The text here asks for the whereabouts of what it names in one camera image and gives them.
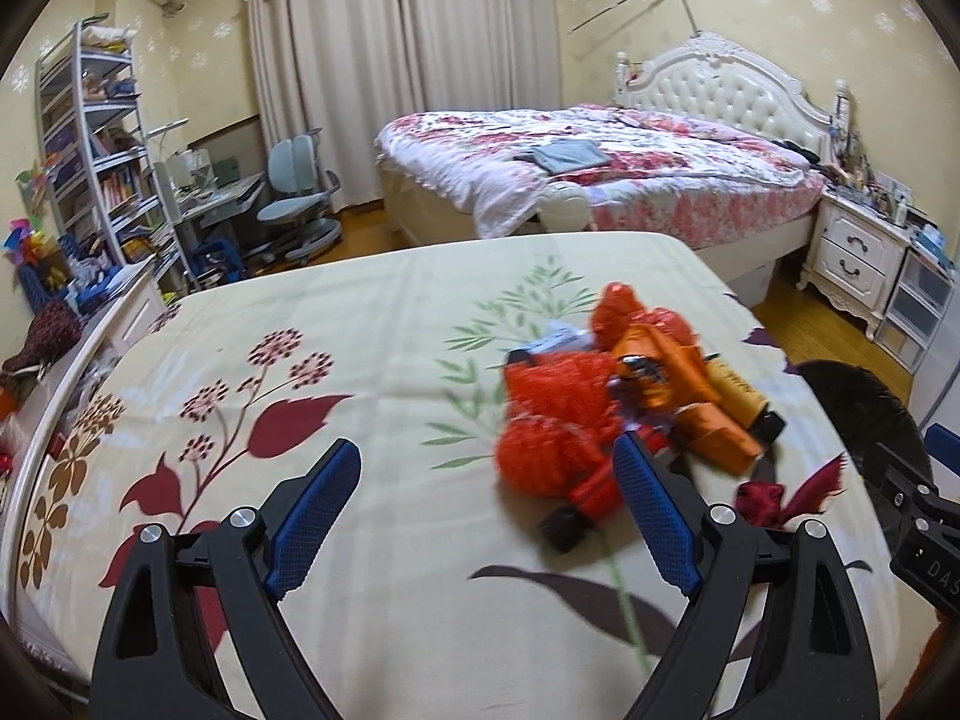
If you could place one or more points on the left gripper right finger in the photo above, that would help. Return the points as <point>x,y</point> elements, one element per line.
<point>771,626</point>

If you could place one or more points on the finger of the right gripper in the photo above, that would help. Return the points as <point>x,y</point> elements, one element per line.
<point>944,446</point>
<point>925,555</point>

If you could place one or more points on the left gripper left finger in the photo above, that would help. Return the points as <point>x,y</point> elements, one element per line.
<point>154,658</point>

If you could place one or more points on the red black tube package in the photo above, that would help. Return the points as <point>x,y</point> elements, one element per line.
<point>593,496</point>

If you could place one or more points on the orange plastic bag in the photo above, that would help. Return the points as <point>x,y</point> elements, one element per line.
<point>668,380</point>

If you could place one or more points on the orange foam fruit net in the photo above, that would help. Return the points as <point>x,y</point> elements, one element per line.
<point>570,387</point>

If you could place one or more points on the black trash bin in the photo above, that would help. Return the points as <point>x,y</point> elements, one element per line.
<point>865,412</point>

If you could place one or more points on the plastic drawer unit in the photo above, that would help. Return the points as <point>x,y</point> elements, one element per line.
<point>917,305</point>

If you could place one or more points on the yellow black cylinder package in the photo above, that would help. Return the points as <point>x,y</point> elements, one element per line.
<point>746,405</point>

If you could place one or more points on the white nightstand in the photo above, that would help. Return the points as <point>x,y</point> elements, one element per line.
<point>854,259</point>

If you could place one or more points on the cream floral bed sheet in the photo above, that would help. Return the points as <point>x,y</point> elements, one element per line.
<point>434,596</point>

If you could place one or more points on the red-orange crumpled plastic bag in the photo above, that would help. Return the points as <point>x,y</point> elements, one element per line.
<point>619,309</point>

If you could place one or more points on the white blue milk powder packet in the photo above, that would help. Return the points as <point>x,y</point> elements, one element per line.
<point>560,337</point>

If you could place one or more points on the white tufted headboard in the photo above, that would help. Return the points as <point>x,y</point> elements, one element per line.
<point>714,79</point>

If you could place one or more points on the pink floral bed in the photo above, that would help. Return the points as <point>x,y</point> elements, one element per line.
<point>597,167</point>

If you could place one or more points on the grey-blue desk chair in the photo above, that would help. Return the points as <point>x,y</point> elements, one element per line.
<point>305,192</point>

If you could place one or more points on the study desk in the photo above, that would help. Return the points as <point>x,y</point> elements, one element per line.
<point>203,216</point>

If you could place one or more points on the grey folded cloth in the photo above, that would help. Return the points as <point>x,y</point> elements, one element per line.
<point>565,155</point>

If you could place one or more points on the white bookshelf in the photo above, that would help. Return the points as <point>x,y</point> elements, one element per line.
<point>102,186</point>

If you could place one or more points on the beige curtains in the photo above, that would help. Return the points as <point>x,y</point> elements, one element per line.
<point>349,67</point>

